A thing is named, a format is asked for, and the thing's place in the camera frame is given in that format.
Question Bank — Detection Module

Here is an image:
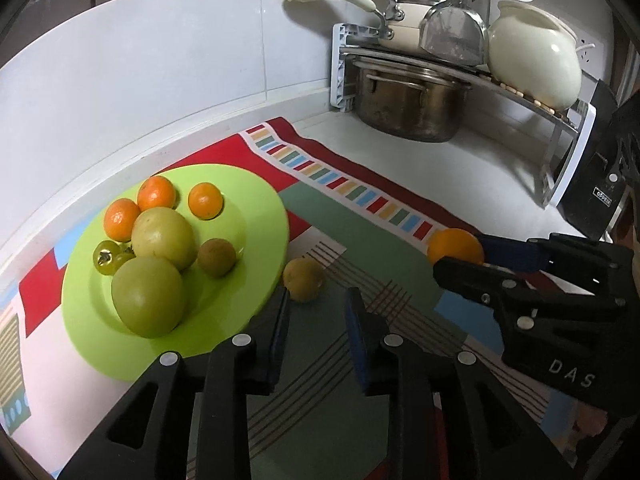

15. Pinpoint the black cleaver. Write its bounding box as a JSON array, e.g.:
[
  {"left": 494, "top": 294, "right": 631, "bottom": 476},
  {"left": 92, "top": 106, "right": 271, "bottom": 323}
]
[{"left": 557, "top": 80, "right": 631, "bottom": 241}]

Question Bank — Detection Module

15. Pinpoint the white wall socket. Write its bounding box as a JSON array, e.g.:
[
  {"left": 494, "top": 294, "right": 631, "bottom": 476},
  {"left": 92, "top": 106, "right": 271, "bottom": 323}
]
[{"left": 575, "top": 35, "right": 606, "bottom": 67}]

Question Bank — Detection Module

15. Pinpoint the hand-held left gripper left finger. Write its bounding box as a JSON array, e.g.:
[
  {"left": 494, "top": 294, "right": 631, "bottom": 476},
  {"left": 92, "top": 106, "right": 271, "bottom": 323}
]
[{"left": 57, "top": 287, "right": 292, "bottom": 480}]

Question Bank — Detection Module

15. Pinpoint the large orange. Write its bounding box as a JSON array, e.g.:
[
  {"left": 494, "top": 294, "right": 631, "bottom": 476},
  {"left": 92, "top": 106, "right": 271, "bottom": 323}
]
[{"left": 426, "top": 228, "right": 486, "bottom": 267}]

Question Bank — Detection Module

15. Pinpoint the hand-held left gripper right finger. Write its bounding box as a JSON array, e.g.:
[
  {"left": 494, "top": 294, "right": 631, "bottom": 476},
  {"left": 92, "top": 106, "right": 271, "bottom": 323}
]
[{"left": 345, "top": 287, "right": 576, "bottom": 480}]

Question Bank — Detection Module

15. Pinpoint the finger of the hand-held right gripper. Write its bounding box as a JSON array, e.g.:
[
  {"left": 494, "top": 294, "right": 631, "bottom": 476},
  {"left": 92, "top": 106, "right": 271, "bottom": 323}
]
[
  {"left": 475, "top": 233, "right": 557, "bottom": 275},
  {"left": 433, "top": 256, "right": 532, "bottom": 311}
]

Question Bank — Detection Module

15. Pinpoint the large green apple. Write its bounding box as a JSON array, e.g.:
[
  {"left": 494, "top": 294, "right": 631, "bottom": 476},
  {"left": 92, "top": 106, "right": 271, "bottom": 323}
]
[{"left": 110, "top": 256, "right": 187, "bottom": 339}]

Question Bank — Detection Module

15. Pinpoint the white metal kitchen rack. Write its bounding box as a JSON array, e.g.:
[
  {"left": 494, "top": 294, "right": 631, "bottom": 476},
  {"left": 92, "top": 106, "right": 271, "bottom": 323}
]
[{"left": 330, "top": 22, "right": 598, "bottom": 208}]

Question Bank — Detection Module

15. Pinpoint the round yellow-green fruit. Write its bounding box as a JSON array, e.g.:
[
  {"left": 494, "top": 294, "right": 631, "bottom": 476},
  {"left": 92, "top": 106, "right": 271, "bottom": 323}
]
[{"left": 131, "top": 207, "right": 197, "bottom": 272}]

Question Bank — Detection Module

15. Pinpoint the steel scoop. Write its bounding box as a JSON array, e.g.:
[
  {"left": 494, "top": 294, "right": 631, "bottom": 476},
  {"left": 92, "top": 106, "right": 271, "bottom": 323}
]
[{"left": 419, "top": 0, "right": 488, "bottom": 67}]

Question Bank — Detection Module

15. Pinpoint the white ceramic pot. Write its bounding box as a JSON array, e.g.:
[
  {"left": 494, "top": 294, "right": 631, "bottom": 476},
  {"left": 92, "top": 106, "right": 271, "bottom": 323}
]
[{"left": 487, "top": 1, "right": 583, "bottom": 111}]

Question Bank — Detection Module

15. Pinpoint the colourful patterned table cloth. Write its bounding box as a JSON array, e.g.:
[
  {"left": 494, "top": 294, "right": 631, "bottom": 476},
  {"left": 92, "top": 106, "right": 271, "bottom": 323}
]
[{"left": 0, "top": 116, "right": 608, "bottom": 480}]

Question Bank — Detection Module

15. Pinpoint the large steel pot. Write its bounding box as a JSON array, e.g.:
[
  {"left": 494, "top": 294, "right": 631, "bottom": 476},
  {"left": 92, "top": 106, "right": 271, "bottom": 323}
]
[{"left": 352, "top": 57, "right": 473, "bottom": 143}]

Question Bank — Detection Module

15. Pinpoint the black slotted utensil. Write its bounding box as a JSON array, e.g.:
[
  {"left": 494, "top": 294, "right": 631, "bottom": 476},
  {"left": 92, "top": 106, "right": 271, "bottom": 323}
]
[{"left": 612, "top": 95, "right": 640, "bottom": 181}]

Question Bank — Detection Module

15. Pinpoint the small brown round fruit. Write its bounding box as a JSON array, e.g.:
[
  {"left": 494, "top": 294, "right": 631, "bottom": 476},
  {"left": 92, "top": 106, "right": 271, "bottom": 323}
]
[
  {"left": 283, "top": 257, "right": 325, "bottom": 303},
  {"left": 196, "top": 238, "right": 237, "bottom": 278}
]

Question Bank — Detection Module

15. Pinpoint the green plate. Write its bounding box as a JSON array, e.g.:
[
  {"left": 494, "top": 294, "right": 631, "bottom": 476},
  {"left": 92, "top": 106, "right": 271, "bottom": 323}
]
[{"left": 61, "top": 164, "right": 291, "bottom": 382}]

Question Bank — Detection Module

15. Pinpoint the small orange mandarin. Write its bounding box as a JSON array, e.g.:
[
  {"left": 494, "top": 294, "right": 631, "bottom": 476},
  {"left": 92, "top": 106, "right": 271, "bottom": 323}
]
[
  {"left": 188, "top": 182, "right": 224, "bottom": 220},
  {"left": 137, "top": 175, "right": 178, "bottom": 212},
  {"left": 103, "top": 198, "right": 142, "bottom": 242}
]

